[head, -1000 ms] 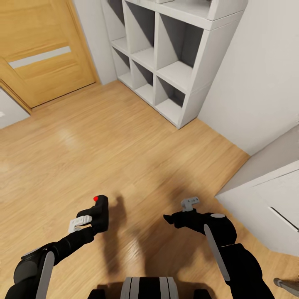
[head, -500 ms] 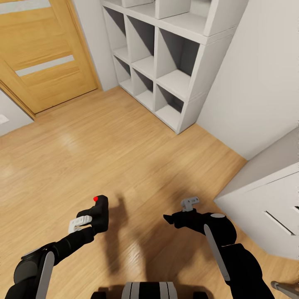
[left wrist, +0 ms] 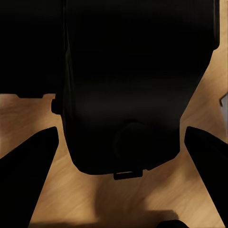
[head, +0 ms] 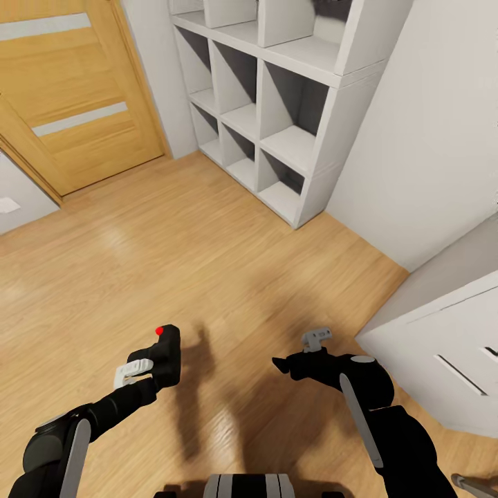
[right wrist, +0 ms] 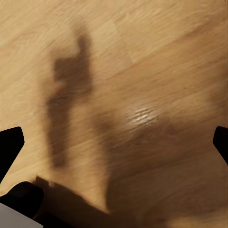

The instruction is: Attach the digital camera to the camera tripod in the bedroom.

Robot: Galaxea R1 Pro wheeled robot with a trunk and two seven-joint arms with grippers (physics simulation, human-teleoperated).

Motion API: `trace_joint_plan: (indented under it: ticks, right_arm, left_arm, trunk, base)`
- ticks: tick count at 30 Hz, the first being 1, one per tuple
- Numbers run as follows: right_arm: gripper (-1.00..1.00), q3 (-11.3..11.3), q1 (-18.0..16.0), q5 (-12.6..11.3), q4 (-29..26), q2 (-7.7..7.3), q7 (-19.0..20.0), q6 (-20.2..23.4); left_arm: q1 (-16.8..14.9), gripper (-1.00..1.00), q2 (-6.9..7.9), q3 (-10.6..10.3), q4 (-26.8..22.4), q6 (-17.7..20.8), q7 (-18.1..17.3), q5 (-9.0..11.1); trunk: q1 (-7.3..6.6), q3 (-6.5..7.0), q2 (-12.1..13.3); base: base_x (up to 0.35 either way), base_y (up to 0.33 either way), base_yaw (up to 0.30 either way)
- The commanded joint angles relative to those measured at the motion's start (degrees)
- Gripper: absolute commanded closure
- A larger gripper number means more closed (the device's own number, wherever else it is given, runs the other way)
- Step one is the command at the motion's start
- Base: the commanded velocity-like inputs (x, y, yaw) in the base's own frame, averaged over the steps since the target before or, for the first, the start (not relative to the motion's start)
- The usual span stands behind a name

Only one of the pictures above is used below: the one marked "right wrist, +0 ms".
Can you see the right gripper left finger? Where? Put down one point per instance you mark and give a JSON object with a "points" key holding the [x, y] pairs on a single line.
{"points": [[11, 142]]}

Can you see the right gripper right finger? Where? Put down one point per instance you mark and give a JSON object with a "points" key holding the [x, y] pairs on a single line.
{"points": [[221, 141]]}

